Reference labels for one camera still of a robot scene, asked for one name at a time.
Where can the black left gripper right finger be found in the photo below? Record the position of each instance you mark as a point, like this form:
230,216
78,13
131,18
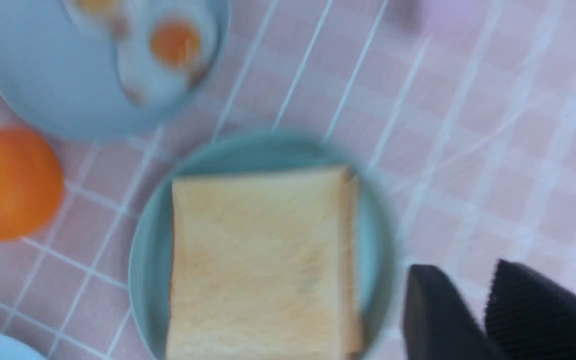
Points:
529,316

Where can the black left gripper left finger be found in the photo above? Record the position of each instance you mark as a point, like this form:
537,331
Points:
437,323

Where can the toast slice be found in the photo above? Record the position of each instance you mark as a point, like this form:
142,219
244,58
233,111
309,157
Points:
264,267

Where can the pink checked tablecloth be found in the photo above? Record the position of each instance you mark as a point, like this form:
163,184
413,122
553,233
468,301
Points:
464,111

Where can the teal green plate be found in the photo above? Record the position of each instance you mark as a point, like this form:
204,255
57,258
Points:
380,279

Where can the fried egg lower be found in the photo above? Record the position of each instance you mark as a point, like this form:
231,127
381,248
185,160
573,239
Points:
165,46

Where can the fried egg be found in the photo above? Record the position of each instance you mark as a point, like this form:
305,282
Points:
165,46
106,19

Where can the orange fruit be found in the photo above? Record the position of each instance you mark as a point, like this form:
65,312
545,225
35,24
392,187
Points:
32,182

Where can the grey blue egg plate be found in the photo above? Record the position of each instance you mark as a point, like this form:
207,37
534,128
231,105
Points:
63,83

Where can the fried egg upper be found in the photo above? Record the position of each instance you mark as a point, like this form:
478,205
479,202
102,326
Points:
106,19

